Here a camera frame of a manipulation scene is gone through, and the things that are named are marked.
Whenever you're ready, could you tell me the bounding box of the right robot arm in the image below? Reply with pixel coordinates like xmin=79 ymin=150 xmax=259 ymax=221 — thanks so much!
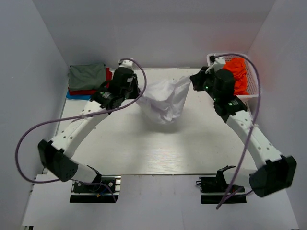
xmin=190 ymin=67 xmax=297 ymax=197

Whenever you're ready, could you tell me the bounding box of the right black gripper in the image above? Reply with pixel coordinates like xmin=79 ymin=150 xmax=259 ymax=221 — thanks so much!
xmin=190 ymin=67 xmax=220 ymax=101

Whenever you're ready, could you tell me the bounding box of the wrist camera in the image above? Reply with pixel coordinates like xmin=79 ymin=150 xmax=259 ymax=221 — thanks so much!
xmin=119 ymin=60 xmax=134 ymax=70
xmin=208 ymin=55 xmax=226 ymax=72

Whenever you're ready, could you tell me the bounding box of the folded grey t-shirt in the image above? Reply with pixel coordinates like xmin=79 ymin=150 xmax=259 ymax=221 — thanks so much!
xmin=68 ymin=63 xmax=106 ymax=91

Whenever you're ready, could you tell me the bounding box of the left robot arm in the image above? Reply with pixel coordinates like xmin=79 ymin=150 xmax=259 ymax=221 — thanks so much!
xmin=38 ymin=65 xmax=140 ymax=191

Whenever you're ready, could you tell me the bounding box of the orange t-shirt in basket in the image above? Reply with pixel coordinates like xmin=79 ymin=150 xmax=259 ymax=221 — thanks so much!
xmin=223 ymin=57 xmax=249 ymax=95

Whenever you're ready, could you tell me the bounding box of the white t-shirt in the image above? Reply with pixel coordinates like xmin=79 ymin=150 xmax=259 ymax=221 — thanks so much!
xmin=136 ymin=76 xmax=191 ymax=125

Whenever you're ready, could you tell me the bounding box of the folded red t-shirt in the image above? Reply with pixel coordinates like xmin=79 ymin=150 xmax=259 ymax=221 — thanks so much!
xmin=68 ymin=68 xmax=113 ymax=95

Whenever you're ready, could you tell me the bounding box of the white plastic basket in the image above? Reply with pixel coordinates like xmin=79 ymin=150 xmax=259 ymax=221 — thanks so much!
xmin=206 ymin=53 xmax=262 ymax=102

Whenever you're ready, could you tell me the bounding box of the folded blue t-shirt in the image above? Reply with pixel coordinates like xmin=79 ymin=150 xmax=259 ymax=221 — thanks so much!
xmin=66 ymin=91 xmax=91 ymax=101

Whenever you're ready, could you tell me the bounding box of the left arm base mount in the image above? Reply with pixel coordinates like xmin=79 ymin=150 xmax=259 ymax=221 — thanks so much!
xmin=70 ymin=175 xmax=121 ymax=204

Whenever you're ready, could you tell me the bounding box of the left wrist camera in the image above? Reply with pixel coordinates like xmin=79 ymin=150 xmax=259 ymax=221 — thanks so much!
xmin=119 ymin=60 xmax=134 ymax=70

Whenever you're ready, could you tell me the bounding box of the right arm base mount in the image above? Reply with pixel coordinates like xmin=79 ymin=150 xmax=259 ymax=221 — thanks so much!
xmin=195 ymin=165 xmax=247 ymax=205

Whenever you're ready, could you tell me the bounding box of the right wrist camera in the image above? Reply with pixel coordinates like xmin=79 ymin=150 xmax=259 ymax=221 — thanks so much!
xmin=208 ymin=55 xmax=226 ymax=72

